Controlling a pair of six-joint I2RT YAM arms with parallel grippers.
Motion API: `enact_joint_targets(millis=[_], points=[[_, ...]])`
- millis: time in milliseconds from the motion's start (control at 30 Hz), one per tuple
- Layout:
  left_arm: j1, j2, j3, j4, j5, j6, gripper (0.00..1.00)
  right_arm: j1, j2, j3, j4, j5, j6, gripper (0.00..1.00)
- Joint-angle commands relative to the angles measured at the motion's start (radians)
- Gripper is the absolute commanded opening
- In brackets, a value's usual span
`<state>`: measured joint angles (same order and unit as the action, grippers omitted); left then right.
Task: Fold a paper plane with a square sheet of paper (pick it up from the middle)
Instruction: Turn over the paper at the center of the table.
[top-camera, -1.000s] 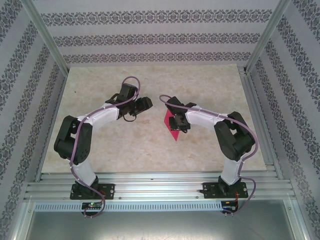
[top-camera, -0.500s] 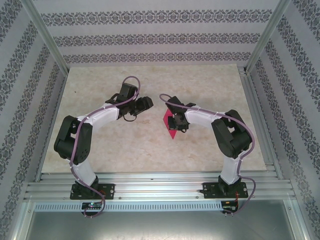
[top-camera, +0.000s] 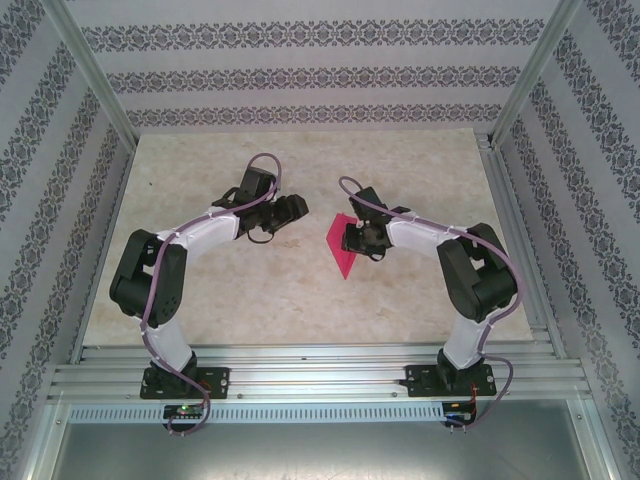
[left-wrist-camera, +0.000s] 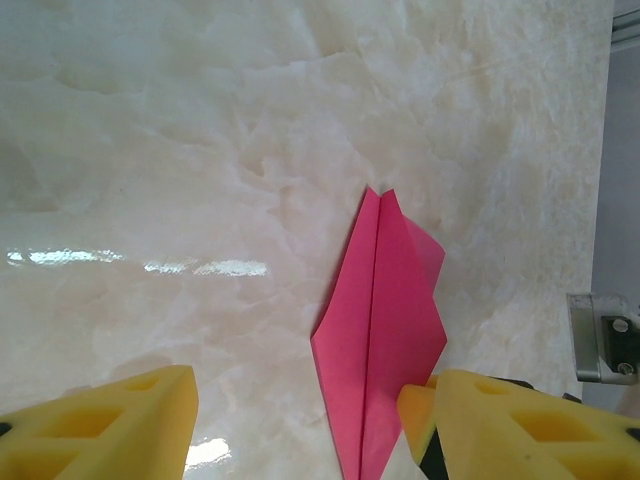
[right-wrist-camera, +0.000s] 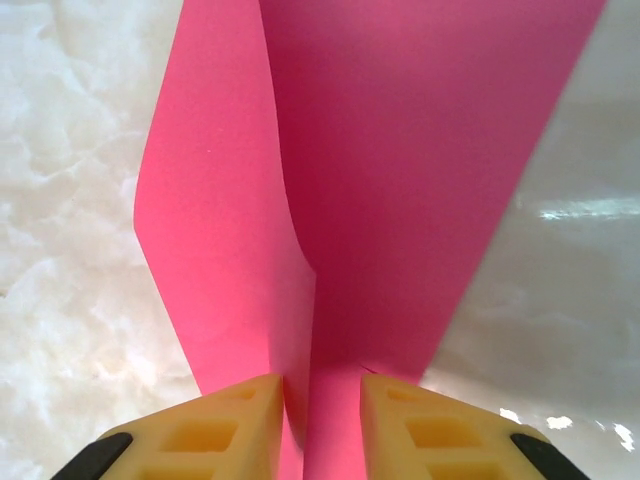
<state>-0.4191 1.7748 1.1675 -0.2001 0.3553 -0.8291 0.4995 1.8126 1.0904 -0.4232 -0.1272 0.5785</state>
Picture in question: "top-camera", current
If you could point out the pink paper sheet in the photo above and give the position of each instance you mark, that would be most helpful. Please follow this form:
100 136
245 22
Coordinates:
347 262

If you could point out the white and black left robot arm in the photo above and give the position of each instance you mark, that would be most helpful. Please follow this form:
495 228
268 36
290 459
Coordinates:
145 280

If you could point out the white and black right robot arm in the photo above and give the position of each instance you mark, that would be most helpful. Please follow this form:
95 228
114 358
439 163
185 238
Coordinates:
480 275

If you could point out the grey metal sheet panel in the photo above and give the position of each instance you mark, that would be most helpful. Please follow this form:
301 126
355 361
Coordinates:
320 450

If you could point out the circuit board with orange part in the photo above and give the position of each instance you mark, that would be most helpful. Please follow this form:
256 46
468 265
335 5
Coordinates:
457 407

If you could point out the circuit board with green light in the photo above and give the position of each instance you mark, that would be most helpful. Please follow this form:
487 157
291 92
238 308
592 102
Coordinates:
182 411

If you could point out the aluminium mounting rail beam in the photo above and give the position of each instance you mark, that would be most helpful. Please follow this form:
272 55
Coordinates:
320 375

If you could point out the wide aluminium side rail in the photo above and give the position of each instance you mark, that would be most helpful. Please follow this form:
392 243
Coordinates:
507 200

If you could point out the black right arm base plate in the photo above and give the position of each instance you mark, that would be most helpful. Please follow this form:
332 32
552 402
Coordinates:
420 380

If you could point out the narrow aluminium side rail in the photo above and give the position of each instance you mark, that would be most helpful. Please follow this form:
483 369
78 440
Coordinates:
101 260

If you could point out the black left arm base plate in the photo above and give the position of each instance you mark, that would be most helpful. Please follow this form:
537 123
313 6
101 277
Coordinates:
217 382

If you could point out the aluminium frame post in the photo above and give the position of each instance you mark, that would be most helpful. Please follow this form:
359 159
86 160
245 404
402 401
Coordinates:
91 70
534 70

